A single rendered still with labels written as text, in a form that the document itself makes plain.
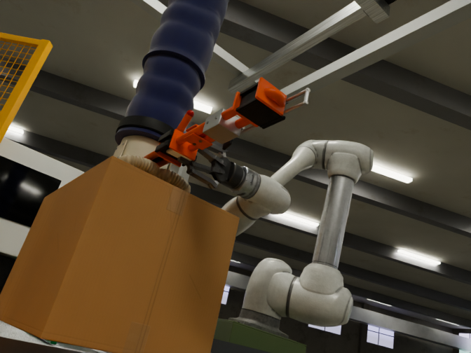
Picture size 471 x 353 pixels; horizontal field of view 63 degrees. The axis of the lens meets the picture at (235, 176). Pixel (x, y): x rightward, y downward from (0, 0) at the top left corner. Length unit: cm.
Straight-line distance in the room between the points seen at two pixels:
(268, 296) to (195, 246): 56
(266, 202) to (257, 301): 45
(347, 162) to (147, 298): 101
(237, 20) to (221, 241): 335
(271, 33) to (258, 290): 317
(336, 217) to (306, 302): 35
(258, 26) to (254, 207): 320
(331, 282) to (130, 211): 82
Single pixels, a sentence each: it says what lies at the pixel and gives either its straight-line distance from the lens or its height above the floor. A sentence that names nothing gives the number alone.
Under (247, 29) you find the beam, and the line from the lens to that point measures 419.
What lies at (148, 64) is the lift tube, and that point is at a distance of 144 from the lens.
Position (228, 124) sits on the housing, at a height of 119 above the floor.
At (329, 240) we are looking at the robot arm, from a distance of 153.
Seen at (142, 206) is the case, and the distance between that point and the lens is 93.
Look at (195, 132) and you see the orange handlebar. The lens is 96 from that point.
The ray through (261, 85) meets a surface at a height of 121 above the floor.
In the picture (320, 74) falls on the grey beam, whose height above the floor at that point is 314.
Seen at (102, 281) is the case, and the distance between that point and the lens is 89.
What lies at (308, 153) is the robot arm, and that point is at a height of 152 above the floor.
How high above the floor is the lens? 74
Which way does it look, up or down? 24 degrees up
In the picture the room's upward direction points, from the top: 14 degrees clockwise
